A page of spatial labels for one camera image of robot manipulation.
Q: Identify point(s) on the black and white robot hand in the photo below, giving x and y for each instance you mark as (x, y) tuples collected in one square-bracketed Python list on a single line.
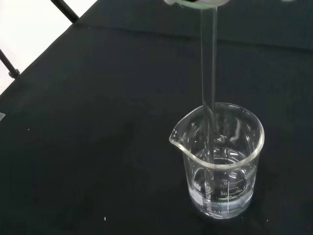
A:
[(195, 2)]

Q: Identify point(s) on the clear glass beaker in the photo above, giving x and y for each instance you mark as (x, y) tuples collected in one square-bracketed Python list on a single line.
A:
[(220, 176)]

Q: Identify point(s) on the black tripod leg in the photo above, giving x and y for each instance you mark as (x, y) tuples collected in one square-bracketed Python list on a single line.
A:
[(9, 64), (69, 9)]

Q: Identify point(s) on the black bench cloth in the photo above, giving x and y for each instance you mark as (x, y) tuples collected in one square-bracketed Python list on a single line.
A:
[(97, 122)]

